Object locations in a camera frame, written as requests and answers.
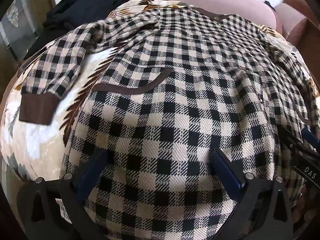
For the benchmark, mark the black garment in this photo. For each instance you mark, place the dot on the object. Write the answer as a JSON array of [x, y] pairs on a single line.
[[82, 5]]

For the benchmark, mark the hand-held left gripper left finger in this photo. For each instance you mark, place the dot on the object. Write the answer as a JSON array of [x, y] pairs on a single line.
[[93, 170]]

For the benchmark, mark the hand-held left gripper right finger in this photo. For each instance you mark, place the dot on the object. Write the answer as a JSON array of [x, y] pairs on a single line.
[[225, 170]]

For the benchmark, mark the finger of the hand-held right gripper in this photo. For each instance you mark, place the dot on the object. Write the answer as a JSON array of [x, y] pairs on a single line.
[[288, 138], [311, 138]]

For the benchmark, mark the checked jacket with brown trim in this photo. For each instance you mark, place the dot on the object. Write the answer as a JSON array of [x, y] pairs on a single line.
[[175, 92]]

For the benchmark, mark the glass cabinet door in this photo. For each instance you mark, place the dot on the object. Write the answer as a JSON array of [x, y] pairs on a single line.
[[17, 22]]

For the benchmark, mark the brown and pink sofa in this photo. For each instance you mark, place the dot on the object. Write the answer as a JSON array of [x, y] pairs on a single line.
[[292, 22]]

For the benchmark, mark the pink pillow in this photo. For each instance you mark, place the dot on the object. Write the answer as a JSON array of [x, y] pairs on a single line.
[[212, 2]]

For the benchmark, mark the leaf-print blanket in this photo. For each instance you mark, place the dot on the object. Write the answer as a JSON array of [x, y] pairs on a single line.
[[37, 140]]

